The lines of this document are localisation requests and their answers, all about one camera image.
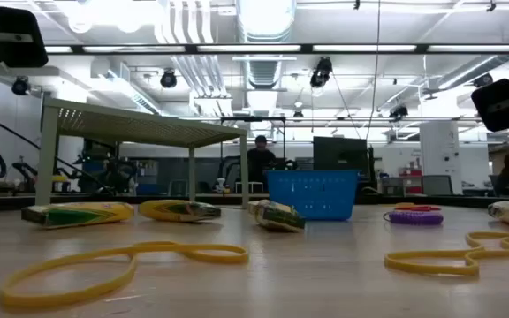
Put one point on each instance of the red rubber band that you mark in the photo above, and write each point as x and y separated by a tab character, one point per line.
433	208

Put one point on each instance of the red storage drawers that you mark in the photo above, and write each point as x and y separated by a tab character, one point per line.
410	172

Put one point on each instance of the silver air duct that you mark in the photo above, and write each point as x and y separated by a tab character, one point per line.
265	26

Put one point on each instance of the black monitor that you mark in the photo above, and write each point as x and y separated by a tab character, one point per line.
338	152

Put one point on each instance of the blue storage cabinet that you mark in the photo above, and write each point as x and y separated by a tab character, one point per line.
147	187

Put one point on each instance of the blue plastic basket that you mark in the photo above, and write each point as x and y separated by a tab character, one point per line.
312	194

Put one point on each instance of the green perforated metal shelf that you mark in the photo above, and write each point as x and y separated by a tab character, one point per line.
148	128

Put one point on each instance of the white square column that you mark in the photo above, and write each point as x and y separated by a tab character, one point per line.
440	150

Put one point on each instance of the small white object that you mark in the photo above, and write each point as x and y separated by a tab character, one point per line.
221	182

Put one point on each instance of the purple coil wristband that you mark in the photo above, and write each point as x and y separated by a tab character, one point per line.
413	217

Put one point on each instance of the black ceiling spotlight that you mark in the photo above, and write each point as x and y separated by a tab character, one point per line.
20	86
398	111
168	79
321	73
483	80

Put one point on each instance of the black ceiling light rail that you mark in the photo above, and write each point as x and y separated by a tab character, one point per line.
307	48

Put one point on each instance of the black aluminium table frame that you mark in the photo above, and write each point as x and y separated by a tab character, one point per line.
458	201

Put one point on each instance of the yellow rubber band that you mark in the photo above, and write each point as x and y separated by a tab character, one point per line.
431	267
402	204
60	296

